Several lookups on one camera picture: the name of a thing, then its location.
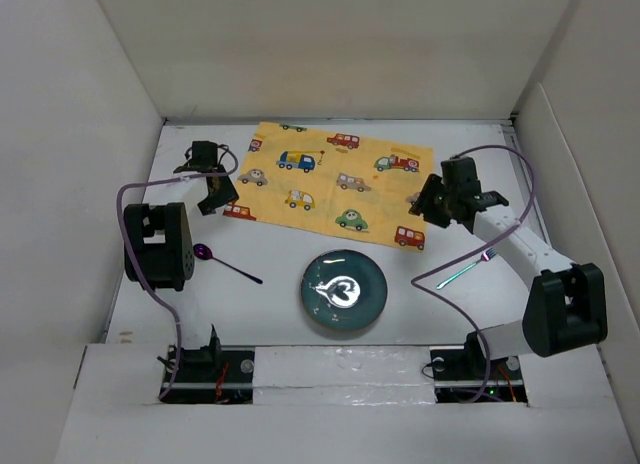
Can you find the dark teal plate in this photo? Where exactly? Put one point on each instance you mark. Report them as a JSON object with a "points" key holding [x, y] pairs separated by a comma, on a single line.
{"points": [[343, 291]]}

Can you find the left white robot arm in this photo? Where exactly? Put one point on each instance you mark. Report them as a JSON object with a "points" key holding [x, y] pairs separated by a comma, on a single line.
{"points": [[158, 246]]}

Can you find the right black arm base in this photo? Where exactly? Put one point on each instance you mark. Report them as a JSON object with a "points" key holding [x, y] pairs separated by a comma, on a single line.
{"points": [[458, 373]]}

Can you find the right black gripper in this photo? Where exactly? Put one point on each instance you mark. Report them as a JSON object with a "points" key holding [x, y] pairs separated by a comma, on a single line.
{"points": [[424, 204]]}

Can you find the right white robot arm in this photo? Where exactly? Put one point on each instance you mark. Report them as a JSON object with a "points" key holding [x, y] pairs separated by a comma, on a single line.
{"points": [[566, 306]]}

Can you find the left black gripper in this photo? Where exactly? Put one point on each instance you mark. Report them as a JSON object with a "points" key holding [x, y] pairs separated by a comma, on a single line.
{"points": [[227, 196]]}

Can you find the yellow car print cloth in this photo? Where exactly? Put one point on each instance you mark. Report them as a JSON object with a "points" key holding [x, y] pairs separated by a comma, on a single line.
{"points": [[338, 184]]}

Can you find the purple metallic spoon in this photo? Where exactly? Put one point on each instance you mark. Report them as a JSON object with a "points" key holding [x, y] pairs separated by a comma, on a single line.
{"points": [[205, 253]]}

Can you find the iridescent metallic fork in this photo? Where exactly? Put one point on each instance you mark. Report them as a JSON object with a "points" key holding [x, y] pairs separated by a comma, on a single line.
{"points": [[486, 256]]}

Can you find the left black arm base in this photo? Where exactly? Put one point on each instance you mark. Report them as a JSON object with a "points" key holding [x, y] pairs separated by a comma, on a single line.
{"points": [[226, 379]]}

